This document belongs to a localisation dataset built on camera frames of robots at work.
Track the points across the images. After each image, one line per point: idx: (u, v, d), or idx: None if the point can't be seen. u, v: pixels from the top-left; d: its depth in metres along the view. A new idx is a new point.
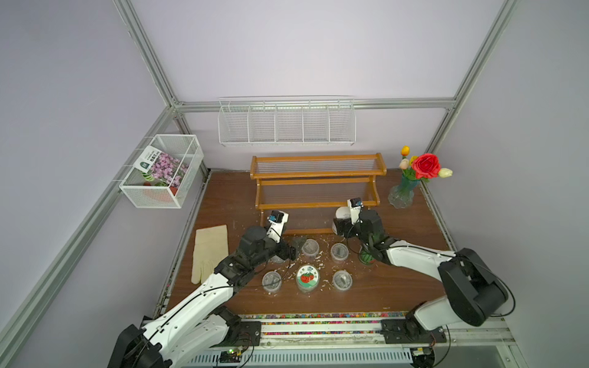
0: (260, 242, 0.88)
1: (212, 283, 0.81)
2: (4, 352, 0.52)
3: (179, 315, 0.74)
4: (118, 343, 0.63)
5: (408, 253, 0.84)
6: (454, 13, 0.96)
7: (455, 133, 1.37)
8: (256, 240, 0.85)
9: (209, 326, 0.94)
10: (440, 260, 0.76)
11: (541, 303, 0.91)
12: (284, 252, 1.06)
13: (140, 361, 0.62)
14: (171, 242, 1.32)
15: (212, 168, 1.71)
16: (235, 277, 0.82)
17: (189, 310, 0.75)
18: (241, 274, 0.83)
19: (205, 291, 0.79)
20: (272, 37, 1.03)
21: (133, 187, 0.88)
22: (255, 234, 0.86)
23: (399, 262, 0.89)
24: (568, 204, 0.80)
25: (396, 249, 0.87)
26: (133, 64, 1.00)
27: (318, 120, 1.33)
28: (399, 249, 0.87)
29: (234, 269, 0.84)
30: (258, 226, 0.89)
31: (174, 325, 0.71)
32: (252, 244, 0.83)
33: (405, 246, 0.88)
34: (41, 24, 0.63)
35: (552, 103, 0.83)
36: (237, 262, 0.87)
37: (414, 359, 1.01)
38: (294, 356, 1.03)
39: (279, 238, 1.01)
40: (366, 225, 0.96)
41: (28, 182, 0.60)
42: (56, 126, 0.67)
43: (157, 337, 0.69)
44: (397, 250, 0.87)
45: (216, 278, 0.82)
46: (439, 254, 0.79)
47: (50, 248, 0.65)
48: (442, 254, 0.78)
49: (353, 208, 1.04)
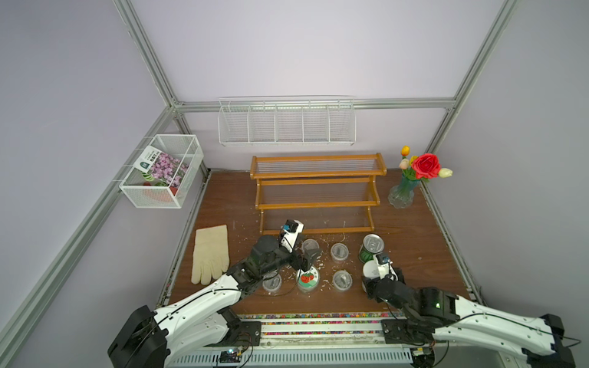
0: (271, 254, 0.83)
1: (222, 283, 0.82)
2: (4, 351, 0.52)
3: (189, 307, 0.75)
4: (128, 321, 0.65)
5: (494, 326, 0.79)
6: (454, 12, 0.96)
7: (455, 133, 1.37)
8: (267, 252, 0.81)
9: (210, 323, 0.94)
10: (543, 338, 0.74)
11: (539, 303, 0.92)
12: (297, 264, 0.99)
13: (146, 343, 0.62)
14: (170, 242, 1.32)
15: (212, 168, 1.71)
16: (245, 283, 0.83)
17: (199, 303, 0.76)
18: (250, 282, 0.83)
19: (215, 289, 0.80)
20: (273, 37, 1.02)
21: (133, 187, 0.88)
22: (267, 245, 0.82)
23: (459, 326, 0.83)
24: (567, 204, 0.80)
25: (473, 321, 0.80)
26: (132, 64, 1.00)
27: (318, 120, 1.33)
28: (476, 320, 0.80)
29: (245, 274, 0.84)
30: (271, 235, 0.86)
31: (182, 316, 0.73)
32: (263, 255, 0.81)
33: (485, 314, 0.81)
34: (41, 25, 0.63)
35: (552, 104, 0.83)
36: (248, 268, 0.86)
37: (414, 359, 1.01)
38: (294, 356, 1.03)
39: (292, 248, 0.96)
40: (395, 300, 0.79)
41: (28, 183, 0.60)
42: (57, 126, 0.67)
43: (166, 323, 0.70)
44: (475, 323, 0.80)
45: (227, 280, 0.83)
46: (537, 330, 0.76)
47: (50, 248, 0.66)
48: (541, 330, 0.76)
49: (380, 266, 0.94)
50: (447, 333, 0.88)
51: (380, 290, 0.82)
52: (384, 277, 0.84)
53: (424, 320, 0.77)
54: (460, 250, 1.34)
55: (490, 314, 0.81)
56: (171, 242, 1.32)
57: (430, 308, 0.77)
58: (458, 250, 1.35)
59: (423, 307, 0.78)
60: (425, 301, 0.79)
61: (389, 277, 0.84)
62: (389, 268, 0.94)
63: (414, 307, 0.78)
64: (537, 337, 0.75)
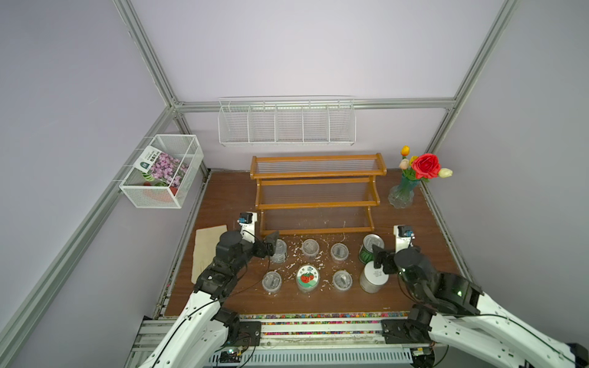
0: (238, 246, 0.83)
1: (195, 303, 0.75)
2: (4, 352, 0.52)
3: (169, 349, 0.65)
4: None
5: (513, 334, 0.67)
6: (454, 13, 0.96)
7: (455, 133, 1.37)
8: (233, 245, 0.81)
9: (207, 336, 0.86)
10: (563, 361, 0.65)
11: (537, 304, 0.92)
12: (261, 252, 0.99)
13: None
14: (171, 242, 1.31)
15: (212, 167, 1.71)
16: (218, 288, 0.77)
17: (178, 340, 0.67)
18: (223, 284, 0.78)
19: (189, 314, 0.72)
20: (273, 37, 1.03)
21: (133, 188, 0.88)
22: (231, 238, 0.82)
23: (471, 320, 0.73)
24: (567, 203, 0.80)
25: (492, 322, 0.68)
26: (133, 64, 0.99)
27: (318, 120, 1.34)
28: (496, 322, 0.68)
29: (215, 280, 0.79)
30: (232, 230, 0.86)
31: (166, 361, 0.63)
32: (230, 250, 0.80)
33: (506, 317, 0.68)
34: (41, 25, 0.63)
35: (552, 105, 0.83)
36: (216, 272, 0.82)
37: (414, 359, 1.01)
38: (294, 356, 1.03)
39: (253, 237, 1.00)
40: (414, 274, 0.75)
41: (27, 184, 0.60)
42: (57, 126, 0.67)
43: None
44: (495, 324, 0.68)
45: (198, 297, 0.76)
46: (561, 353, 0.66)
47: (51, 247, 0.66)
48: (564, 356, 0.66)
49: (399, 238, 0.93)
50: (444, 335, 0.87)
51: (402, 258, 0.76)
52: (408, 249, 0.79)
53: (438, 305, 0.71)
54: (460, 250, 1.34)
55: (515, 321, 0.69)
56: (171, 242, 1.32)
57: (449, 293, 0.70)
58: (458, 250, 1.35)
59: (441, 290, 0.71)
60: (443, 285, 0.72)
61: (412, 248, 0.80)
62: (409, 242, 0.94)
63: (431, 287, 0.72)
64: (557, 360, 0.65)
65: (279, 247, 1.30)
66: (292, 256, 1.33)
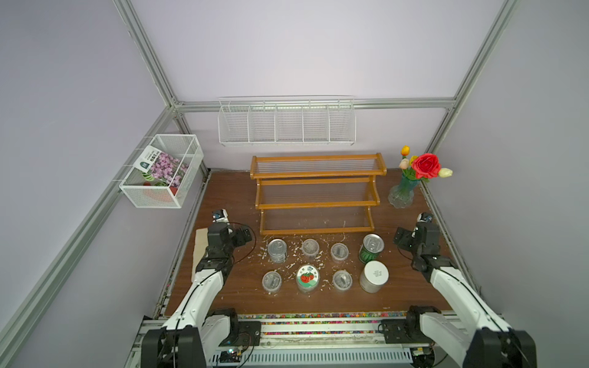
0: (225, 231, 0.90)
1: (202, 275, 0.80)
2: (4, 351, 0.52)
3: (190, 303, 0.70)
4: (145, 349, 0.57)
5: (456, 289, 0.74)
6: (454, 12, 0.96)
7: (455, 133, 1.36)
8: (222, 230, 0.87)
9: (213, 320, 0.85)
10: (487, 322, 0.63)
11: (537, 304, 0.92)
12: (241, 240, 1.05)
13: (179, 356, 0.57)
14: (171, 242, 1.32)
15: (212, 167, 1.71)
16: (220, 265, 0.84)
17: (196, 297, 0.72)
18: (223, 262, 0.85)
19: (200, 281, 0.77)
20: (272, 37, 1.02)
21: (133, 187, 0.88)
22: (217, 226, 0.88)
23: (438, 287, 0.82)
24: (569, 203, 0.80)
25: (445, 277, 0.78)
26: (133, 64, 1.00)
27: (318, 120, 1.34)
28: (449, 277, 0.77)
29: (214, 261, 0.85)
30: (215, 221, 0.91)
31: (191, 310, 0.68)
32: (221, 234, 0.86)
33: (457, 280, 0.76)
34: (41, 25, 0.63)
35: (552, 104, 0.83)
36: (212, 258, 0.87)
37: (414, 359, 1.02)
38: (294, 356, 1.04)
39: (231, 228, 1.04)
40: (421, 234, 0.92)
41: (27, 185, 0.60)
42: (56, 126, 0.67)
43: (183, 323, 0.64)
44: (446, 278, 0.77)
45: (202, 272, 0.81)
46: (489, 317, 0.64)
47: (50, 248, 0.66)
48: (492, 320, 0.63)
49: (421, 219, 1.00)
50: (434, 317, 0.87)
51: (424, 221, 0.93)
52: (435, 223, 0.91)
53: (418, 261, 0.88)
54: (460, 250, 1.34)
55: (466, 286, 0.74)
56: (171, 242, 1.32)
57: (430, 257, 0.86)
58: (458, 250, 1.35)
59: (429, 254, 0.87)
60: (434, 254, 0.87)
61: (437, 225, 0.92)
62: None
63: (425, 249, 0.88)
64: (482, 317, 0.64)
65: (279, 247, 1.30)
66: (292, 256, 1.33)
